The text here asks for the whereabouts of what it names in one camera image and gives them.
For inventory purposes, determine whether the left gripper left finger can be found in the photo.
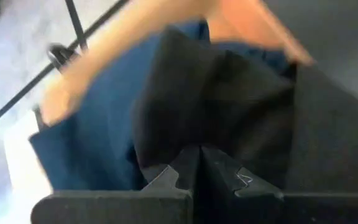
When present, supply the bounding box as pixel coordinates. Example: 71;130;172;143
30;144;203;224

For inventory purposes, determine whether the navy blue towel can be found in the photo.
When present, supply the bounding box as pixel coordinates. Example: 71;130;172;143
28;20;291;191

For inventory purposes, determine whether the black metal table frame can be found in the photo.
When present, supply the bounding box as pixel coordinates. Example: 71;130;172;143
0;0;130;135

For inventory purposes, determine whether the black towel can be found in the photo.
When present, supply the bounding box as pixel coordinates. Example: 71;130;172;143
131;26;296;191

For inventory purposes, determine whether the black clamp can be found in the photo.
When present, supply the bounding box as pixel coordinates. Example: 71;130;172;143
46;42;81;73

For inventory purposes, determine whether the black table mat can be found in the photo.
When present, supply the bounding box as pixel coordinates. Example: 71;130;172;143
259;0;358;194

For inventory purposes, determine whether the wooden bin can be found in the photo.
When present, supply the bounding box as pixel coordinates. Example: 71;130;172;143
38;0;316;127

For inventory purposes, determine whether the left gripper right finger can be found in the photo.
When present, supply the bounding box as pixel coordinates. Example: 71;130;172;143
201;144;358;224

